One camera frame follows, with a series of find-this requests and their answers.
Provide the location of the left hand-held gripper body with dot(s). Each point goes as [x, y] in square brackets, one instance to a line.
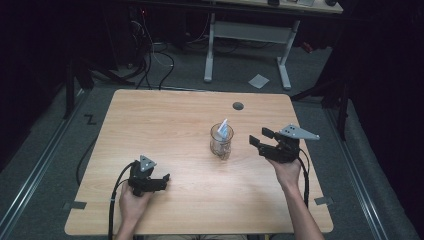
[139, 181]

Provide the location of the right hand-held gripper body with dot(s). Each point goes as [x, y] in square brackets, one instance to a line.
[283, 150]

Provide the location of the white toothpaste tube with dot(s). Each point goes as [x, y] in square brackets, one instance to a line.
[224, 130]

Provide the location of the clear glass cup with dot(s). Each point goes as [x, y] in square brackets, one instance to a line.
[221, 146]

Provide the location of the person's right hand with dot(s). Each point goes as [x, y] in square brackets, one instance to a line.
[288, 173]

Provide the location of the person's left hand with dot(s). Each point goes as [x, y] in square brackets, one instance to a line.
[133, 206]

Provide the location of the round grey table grommet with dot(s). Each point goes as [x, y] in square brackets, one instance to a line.
[238, 106]

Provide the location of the white paper sheet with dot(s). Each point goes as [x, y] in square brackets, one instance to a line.
[258, 81]

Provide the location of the grey tape piece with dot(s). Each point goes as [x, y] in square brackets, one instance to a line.
[75, 205]
[323, 201]

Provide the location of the black metal stand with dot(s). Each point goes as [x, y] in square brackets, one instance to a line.
[69, 93]
[341, 110]

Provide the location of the black floor tape mark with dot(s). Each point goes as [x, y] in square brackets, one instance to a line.
[90, 119]

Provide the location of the red object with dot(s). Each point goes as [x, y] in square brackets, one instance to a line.
[307, 47]

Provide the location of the white-legged wooden desk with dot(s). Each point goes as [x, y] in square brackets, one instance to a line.
[250, 31]

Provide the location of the metal floor rail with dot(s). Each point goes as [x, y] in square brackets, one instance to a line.
[360, 173]
[40, 166]

